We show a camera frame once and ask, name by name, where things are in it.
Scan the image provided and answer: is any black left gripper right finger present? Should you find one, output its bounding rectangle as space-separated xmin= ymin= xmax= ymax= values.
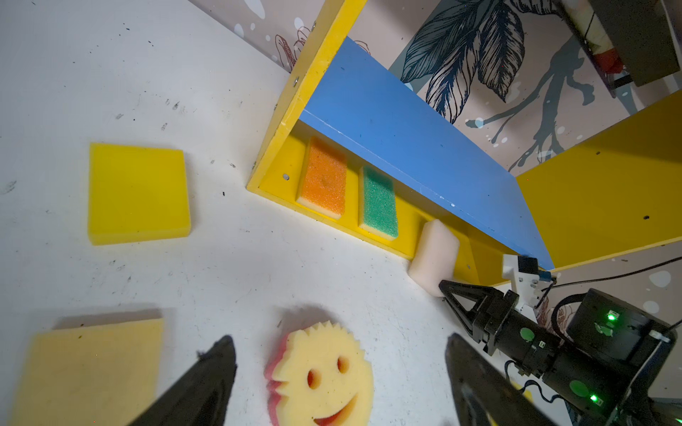
xmin=445 ymin=333 xmax=553 ymax=425

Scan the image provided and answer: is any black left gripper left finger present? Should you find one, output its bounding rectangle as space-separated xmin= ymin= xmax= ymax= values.
xmin=131 ymin=335 xmax=237 ymax=425

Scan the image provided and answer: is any orange scrub sponge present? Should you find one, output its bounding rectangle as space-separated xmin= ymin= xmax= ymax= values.
xmin=296 ymin=137 xmax=347 ymax=219

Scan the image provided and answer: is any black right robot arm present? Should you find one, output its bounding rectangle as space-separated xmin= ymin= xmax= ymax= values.
xmin=439 ymin=280 xmax=681 ymax=425

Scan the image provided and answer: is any green scrub sponge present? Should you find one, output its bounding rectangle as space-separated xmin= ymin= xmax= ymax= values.
xmin=359 ymin=166 xmax=399 ymax=241

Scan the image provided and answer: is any pale yellow sponge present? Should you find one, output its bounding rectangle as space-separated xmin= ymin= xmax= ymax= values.
xmin=9 ymin=319 xmax=163 ymax=425

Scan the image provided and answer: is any yellow shelf with coloured boards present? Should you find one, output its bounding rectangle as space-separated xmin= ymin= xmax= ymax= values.
xmin=247 ymin=1 xmax=681 ymax=286

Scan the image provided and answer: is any small yellow square sponge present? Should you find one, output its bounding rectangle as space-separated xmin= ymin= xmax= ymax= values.
xmin=87 ymin=143 xmax=192 ymax=246

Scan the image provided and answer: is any smiley face sponge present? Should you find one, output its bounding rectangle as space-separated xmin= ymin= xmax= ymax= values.
xmin=265 ymin=321 xmax=374 ymax=425

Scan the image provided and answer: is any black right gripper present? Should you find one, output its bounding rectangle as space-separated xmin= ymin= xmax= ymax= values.
xmin=439 ymin=280 xmax=613 ymax=410

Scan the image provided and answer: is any light pink sponge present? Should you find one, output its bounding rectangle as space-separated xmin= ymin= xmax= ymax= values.
xmin=408 ymin=219 xmax=460 ymax=297

